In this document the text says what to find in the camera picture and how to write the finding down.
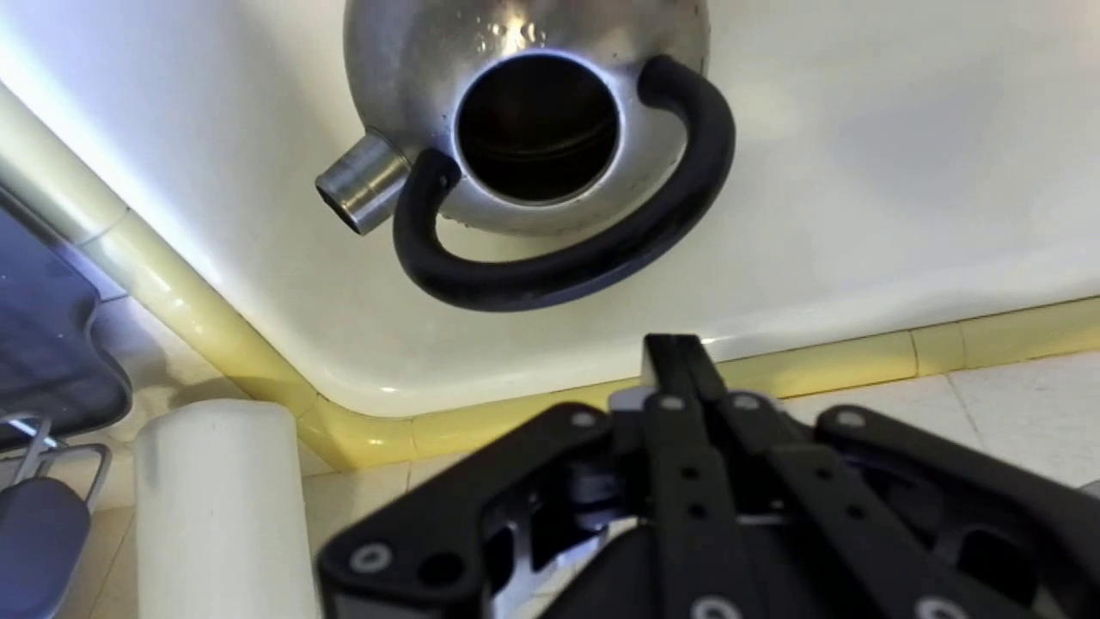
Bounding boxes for white soap dispenser bottle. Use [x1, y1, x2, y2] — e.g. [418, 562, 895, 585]
[131, 395, 328, 619]

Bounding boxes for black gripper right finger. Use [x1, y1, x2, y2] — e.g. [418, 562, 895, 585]
[678, 333, 1100, 619]

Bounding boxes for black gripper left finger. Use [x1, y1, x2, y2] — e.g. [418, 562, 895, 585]
[314, 333, 759, 619]

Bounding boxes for steel kettle with black handle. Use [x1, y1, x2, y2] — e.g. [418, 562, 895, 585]
[314, 0, 738, 318]

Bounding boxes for white ceramic sink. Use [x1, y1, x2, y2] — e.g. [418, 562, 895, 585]
[0, 0, 1100, 474]

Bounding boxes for dark blue dish rack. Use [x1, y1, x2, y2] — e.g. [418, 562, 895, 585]
[0, 186, 136, 619]

